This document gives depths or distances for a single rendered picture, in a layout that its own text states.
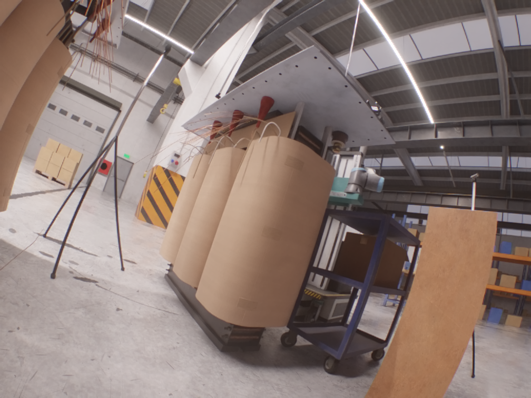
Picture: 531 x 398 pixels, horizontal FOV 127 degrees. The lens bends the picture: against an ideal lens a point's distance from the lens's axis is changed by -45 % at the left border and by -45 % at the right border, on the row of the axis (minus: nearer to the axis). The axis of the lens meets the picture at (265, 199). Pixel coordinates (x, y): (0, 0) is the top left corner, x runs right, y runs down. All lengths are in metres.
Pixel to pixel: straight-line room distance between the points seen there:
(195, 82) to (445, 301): 7.26
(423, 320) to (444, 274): 0.19
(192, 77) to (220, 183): 6.18
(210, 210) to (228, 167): 0.28
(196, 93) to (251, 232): 6.32
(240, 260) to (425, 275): 0.76
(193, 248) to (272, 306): 0.59
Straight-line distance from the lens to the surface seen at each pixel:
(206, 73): 7.48
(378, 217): 1.29
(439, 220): 1.04
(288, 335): 1.54
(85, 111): 15.16
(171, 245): 1.85
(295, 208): 1.08
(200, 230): 1.43
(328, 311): 2.24
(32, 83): 1.46
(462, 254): 0.99
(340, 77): 1.12
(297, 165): 1.09
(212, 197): 1.43
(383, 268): 1.50
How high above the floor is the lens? 0.60
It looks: 10 degrees up
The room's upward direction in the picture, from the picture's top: 19 degrees clockwise
